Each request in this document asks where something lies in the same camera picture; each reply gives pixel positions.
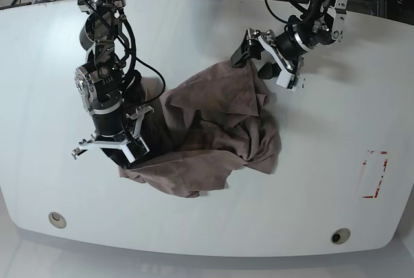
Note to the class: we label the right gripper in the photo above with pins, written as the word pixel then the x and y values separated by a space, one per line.
pixel 113 129

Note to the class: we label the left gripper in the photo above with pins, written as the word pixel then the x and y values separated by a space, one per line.
pixel 284 49

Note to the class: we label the mauve t-shirt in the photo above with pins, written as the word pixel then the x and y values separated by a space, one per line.
pixel 213 123

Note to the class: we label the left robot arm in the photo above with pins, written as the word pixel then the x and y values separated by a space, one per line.
pixel 320 23

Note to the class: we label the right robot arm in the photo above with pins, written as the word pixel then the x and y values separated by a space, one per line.
pixel 109 84

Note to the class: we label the left table grommet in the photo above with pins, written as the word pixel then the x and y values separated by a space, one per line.
pixel 57 220

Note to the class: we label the table grommet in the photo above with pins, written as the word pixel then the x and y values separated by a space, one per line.
pixel 340 236
pixel 57 220

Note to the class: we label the red tape rectangle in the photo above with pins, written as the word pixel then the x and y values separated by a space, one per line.
pixel 373 171

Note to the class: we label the right table grommet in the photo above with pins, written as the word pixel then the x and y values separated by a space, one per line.
pixel 340 236

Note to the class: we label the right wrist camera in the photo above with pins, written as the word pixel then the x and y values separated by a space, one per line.
pixel 136 149

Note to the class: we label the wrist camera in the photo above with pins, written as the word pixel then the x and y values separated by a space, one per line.
pixel 289 81
pixel 136 149

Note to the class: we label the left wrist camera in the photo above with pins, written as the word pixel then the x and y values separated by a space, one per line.
pixel 289 81

